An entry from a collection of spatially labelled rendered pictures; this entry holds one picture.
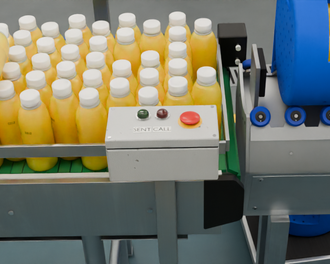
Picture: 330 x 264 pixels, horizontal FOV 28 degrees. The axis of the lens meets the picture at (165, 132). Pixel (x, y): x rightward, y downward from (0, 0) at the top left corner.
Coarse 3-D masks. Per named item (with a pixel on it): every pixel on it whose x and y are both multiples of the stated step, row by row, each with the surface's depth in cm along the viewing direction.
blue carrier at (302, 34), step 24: (288, 0) 136; (312, 0) 127; (288, 24) 134; (312, 24) 126; (288, 48) 135; (312, 48) 127; (288, 72) 136; (312, 72) 129; (288, 96) 136; (312, 96) 134
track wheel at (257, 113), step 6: (258, 108) 140; (264, 108) 140; (252, 114) 140; (258, 114) 140; (264, 114) 140; (270, 114) 140; (252, 120) 140; (258, 120) 140; (264, 120) 140; (258, 126) 140
